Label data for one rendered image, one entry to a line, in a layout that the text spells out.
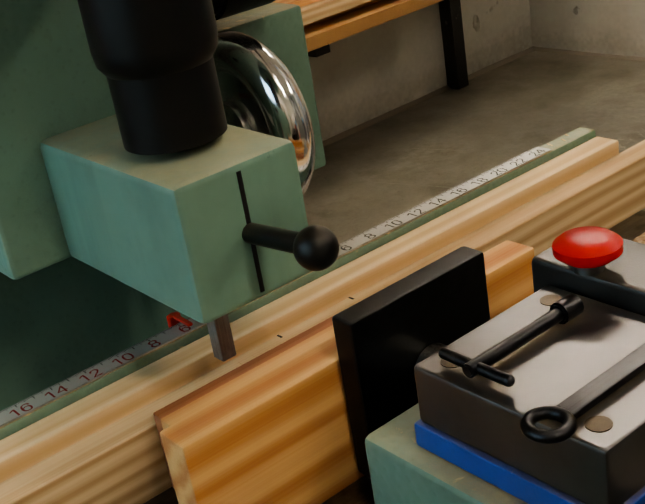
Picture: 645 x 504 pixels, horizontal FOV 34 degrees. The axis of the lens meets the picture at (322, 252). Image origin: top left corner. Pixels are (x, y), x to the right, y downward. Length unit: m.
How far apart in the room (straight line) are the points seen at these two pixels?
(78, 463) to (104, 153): 0.15
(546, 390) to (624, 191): 0.38
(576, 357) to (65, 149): 0.28
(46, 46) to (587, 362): 0.32
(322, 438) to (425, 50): 3.67
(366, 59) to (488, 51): 0.69
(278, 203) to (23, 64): 0.16
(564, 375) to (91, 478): 0.24
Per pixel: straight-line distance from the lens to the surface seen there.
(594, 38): 4.46
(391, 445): 0.46
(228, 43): 0.68
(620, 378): 0.41
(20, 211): 0.59
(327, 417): 0.51
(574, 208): 0.73
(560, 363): 0.43
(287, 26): 0.74
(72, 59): 0.59
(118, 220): 0.53
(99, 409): 0.55
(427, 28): 4.14
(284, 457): 0.50
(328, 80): 3.79
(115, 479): 0.55
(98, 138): 0.56
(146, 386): 0.56
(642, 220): 0.78
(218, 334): 0.56
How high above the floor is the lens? 1.23
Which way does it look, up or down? 24 degrees down
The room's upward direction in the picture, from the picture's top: 10 degrees counter-clockwise
